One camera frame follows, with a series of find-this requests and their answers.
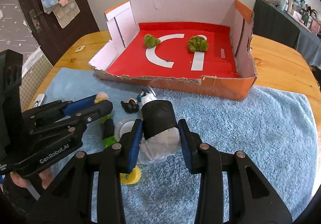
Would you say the doll with black white wrap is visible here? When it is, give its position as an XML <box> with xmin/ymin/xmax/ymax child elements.
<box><xmin>137</xmin><ymin>90</ymin><xmax>181</xmax><ymax>165</ymax></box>

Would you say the clear round plastic cup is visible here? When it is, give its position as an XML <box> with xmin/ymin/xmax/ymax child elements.
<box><xmin>114</xmin><ymin>117</ymin><xmax>136</xmax><ymax>142</ymax></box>

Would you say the yellow round base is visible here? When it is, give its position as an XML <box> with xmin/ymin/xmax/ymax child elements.
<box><xmin>120</xmin><ymin>165</ymin><xmax>141</xmax><ymax>185</ymax></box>

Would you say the orange white cardboard box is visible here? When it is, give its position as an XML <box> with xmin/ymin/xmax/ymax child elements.
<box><xmin>89</xmin><ymin>0</ymin><xmax>257</xmax><ymax>101</ymax></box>

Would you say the small cream tag on table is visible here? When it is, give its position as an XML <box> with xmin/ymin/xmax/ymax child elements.
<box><xmin>75</xmin><ymin>45</ymin><xmax>86</xmax><ymax>53</ymax></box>

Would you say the left green yarn pillow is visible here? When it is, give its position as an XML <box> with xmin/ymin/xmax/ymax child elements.
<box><xmin>144</xmin><ymin>34</ymin><xmax>161</xmax><ymax>49</ymax></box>

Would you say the white device on table edge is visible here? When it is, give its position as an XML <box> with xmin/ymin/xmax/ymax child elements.
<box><xmin>32</xmin><ymin>94</ymin><xmax>47</xmax><ymax>108</ymax></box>

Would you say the dark haired blue figurine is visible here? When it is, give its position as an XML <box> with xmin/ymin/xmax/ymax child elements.
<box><xmin>121</xmin><ymin>98</ymin><xmax>139</xmax><ymax>114</ymax></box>

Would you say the dark cloth covered side table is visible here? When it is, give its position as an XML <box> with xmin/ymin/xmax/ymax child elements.
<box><xmin>253</xmin><ymin>0</ymin><xmax>320</xmax><ymax>68</ymax></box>

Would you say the dark wooden door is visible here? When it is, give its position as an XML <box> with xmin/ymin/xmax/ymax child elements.
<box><xmin>19</xmin><ymin>0</ymin><xmax>99</xmax><ymax>65</ymax></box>

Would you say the clutter of bottles on side table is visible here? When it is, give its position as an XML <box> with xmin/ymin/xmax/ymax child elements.
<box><xmin>276</xmin><ymin>0</ymin><xmax>320</xmax><ymax>34</ymax></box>

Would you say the doll with green black wrap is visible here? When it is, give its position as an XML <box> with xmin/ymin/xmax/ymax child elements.
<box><xmin>94</xmin><ymin>92</ymin><xmax>118</xmax><ymax>148</ymax></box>

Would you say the person's left hand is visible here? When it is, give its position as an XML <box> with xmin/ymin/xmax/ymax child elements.
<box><xmin>10</xmin><ymin>168</ymin><xmax>54</xmax><ymax>189</ymax></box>

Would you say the light blue towel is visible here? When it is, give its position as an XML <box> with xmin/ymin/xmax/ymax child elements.
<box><xmin>43</xmin><ymin>67</ymin><xmax>319</xmax><ymax>224</ymax></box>

